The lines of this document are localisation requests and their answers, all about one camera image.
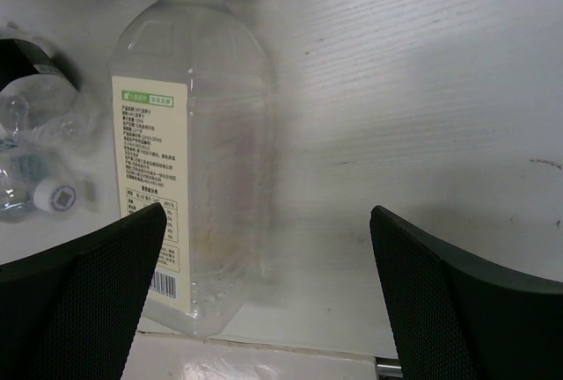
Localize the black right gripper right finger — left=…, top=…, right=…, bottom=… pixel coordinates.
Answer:
left=370, top=206, right=562, bottom=379

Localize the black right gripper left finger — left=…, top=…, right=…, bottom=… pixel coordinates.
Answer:
left=1, top=204, right=167, bottom=379

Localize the tall clear white-label bottle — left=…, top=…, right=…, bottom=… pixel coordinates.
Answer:
left=109, top=0, right=273, bottom=337

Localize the clear crushed water bottle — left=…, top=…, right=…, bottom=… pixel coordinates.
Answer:
left=1, top=132, right=99, bottom=223

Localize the small black label bottle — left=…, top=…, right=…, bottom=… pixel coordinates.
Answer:
left=1, top=37, right=79, bottom=135

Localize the aluminium frame rail front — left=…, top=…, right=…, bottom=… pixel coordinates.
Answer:
left=375, top=357, right=403, bottom=379

